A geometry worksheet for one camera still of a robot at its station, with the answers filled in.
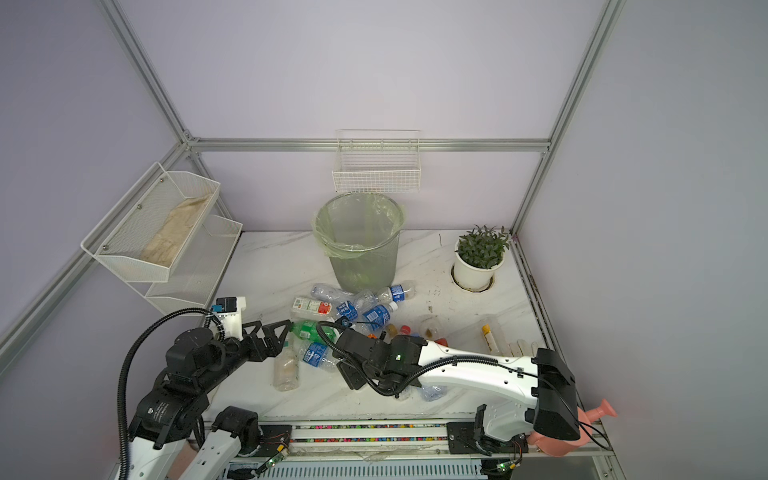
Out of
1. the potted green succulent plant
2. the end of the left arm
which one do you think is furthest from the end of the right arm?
the potted green succulent plant

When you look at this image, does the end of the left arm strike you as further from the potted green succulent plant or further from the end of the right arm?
the potted green succulent plant

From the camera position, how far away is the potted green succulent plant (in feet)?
3.05
